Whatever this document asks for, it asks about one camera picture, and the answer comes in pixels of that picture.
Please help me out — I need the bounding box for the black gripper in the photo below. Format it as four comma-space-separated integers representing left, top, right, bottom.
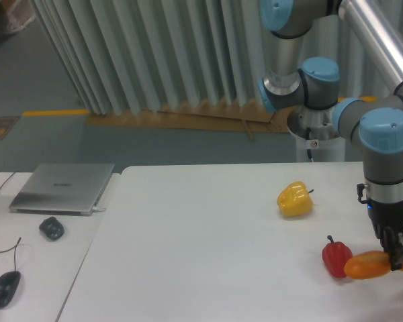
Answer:
357, 182, 403, 271

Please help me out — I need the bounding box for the orange baguette bread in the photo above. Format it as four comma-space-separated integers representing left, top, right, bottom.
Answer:
343, 251, 392, 280

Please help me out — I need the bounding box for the black computer mouse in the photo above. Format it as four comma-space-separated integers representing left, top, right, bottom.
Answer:
0, 270, 21, 309

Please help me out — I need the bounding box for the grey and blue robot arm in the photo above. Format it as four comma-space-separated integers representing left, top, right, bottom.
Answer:
259, 1, 403, 270

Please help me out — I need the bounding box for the red bell pepper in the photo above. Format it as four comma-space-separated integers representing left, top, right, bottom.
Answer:
322, 235, 353, 278

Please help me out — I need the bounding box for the yellow bell pepper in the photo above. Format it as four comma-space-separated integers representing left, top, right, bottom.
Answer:
276, 181, 314, 219

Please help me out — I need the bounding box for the brown cardboard sheet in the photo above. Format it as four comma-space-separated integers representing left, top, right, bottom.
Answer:
85, 98, 296, 140

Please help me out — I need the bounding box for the white laptop charging plug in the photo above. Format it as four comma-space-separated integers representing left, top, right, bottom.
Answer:
92, 207, 106, 213

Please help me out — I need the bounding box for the grey folding partition screen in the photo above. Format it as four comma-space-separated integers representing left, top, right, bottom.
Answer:
32, 1, 403, 114

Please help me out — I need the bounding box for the black open earbud case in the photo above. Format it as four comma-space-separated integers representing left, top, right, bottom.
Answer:
39, 217, 65, 241

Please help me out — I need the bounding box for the silver closed laptop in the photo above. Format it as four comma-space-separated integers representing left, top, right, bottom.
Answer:
9, 163, 115, 215

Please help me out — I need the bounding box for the clear plastic bag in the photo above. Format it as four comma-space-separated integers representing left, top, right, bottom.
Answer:
0, 0, 36, 34

